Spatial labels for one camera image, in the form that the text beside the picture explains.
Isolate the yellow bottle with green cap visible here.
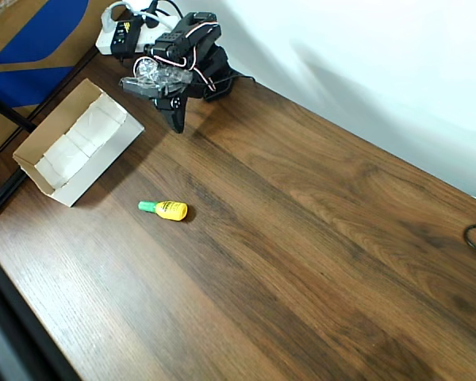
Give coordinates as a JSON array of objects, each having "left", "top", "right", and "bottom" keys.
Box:
[{"left": 137, "top": 200, "right": 189, "bottom": 222}]

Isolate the white cardboard box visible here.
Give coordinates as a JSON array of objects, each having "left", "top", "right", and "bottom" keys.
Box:
[{"left": 12, "top": 78, "right": 146, "bottom": 208}]

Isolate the large brown blue cardboard box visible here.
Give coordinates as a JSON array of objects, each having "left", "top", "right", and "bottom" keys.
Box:
[{"left": 0, "top": 0, "right": 122, "bottom": 167}]

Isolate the black power adapter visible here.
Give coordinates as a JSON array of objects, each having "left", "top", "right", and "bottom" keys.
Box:
[{"left": 110, "top": 17, "right": 144, "bottom": 61}]

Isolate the white power strip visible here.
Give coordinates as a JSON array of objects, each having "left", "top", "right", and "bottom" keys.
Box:
[{"left": 94, "top": 13, "right": 183, "bottom": 56}]

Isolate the white foam padding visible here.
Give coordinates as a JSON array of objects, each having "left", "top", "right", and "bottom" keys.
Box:
[{"left": 35, "top": 97, "right": 129, "bottom": 190}]

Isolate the black metal pole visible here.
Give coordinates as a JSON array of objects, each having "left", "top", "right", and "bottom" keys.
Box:
[{"left": 0, "top": 89, "right": 37, "bottom": 131}]

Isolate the plastic-wrapped camera on gripper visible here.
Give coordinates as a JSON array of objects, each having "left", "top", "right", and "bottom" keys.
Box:
[{"left": 117, "top": 55, "right": 194, "bottom": 100}]

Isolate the black camera cable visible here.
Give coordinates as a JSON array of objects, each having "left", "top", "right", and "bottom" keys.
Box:
[{"left": 204, "top": 69, "right": 257, "bottom": 101}]

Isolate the white power cable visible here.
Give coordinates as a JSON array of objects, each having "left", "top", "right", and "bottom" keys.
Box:
[{"left": 100, "top": 1, "right": 183, "bottom": 32}]

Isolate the black metal rail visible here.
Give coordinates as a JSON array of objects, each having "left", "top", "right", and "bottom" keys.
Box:
[{"left": 0, "top": 49, "right": 100, "bottom": 228}]

